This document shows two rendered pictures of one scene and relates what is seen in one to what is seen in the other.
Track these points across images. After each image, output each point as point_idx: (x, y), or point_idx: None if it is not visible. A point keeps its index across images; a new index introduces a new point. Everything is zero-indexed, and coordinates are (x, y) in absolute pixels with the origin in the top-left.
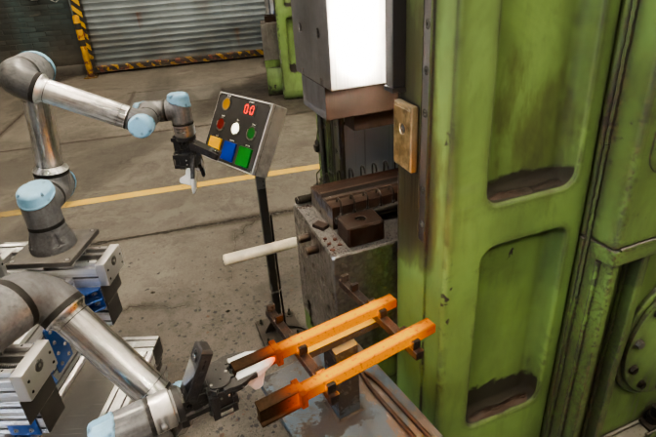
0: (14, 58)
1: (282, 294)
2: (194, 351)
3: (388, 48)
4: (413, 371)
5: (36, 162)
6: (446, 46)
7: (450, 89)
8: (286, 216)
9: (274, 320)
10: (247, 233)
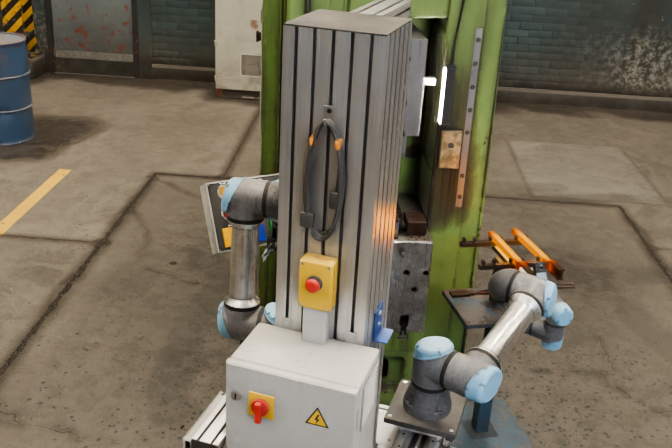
0: (276, 182)
1: (184, 407)
2: (541, 265)
3: (446, 103)
4: (443, 303)
5: (249, 294)
6: (486, 96)
7: (489, 115)
8: (16, 371)
9: (494, 263)
10: (20, 411)
